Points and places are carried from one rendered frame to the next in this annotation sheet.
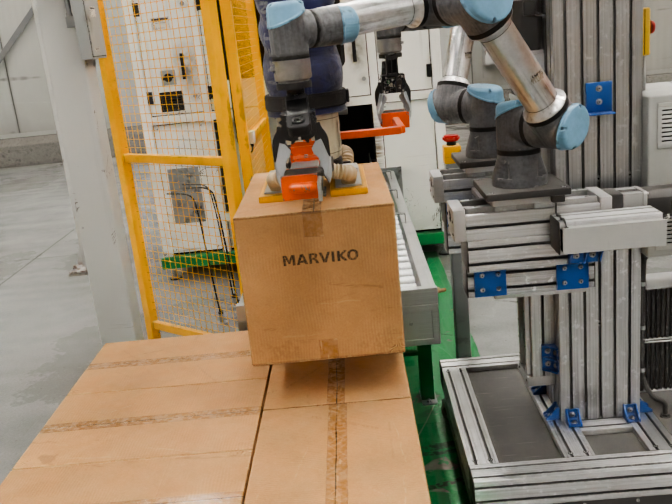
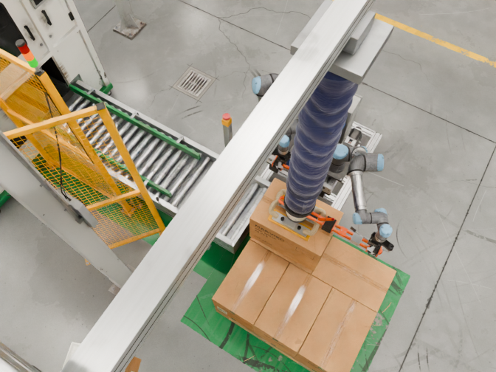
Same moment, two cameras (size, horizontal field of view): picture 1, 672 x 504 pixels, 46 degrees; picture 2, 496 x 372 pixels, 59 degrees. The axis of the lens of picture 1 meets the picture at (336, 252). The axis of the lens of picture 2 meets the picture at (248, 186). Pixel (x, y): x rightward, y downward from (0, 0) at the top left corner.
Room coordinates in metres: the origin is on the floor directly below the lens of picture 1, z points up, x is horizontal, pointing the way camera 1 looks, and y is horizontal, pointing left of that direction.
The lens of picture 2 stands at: (1.87, 1.31, 4.12)
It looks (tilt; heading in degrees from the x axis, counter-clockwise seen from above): 64 degrees down; 300
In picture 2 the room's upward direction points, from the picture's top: 1 degrees counter-clockwise
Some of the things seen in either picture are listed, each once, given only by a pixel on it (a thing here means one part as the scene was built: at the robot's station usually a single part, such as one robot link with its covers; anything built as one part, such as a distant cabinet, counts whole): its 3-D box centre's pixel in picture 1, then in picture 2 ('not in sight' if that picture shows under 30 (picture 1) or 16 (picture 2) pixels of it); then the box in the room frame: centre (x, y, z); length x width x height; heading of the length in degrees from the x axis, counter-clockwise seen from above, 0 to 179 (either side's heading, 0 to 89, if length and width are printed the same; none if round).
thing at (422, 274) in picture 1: (405, 231); (169, 134); (3.73, -0.35, 0.50); 2.31 x 0.05 x 0.19; 178
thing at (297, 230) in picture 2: (280, 180); (290, 224); (2.20, 0.14, 1.10); 0.34 x 0.10 x 0.05; 179
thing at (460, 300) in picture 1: (458, 263); (229, 148); (3.13, -0.50, 0.50); 0.07 x 0.07 x 1.00; 88
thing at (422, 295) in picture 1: (336, 303); (253, 214); (2.58, 0.02, 0.58); 0.70 x 0.03 x 0.06; 88
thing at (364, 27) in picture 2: not in sight; (345, 27); (2.18, 0.03, 2.91); 0.16 x 0.16 x 0.10; 88
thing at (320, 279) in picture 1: (321, 253); (294, 224); (2.19, 0.04, 0.87); 0.60 x 0.40 x 0.40; 179
